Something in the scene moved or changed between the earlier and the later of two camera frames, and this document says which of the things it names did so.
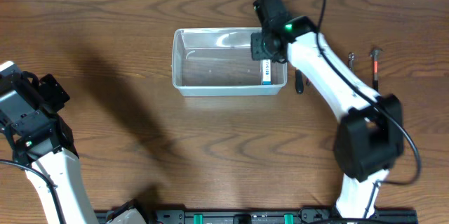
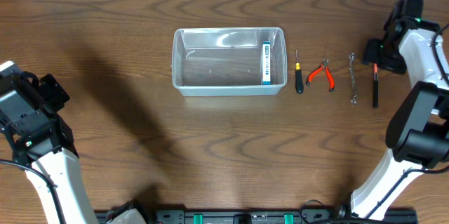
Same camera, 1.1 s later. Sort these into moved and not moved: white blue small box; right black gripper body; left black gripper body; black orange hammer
Moved: right black gripper body
Not moved: white blue small box; left black gripper body; black orange hammer
